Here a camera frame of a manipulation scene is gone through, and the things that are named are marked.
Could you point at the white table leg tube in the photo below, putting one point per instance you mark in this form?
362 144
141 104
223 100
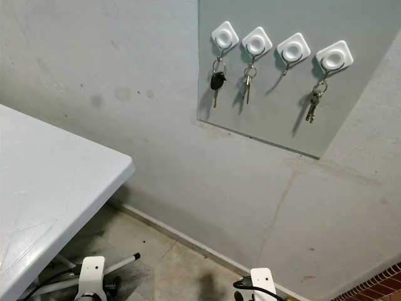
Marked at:
125 259

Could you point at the white plastic table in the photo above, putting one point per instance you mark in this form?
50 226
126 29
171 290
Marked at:
50 188

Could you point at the black head car key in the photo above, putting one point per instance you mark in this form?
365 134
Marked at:
218 80

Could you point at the single silver key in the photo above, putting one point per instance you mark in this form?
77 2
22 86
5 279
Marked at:
248 88

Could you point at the red brick tile strip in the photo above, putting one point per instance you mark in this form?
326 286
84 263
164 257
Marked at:
376 282

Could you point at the grey wall board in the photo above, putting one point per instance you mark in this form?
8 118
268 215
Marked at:
276 119

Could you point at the white square wall hook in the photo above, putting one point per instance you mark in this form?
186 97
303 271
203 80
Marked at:
256 42
225 36
293 49
334 56

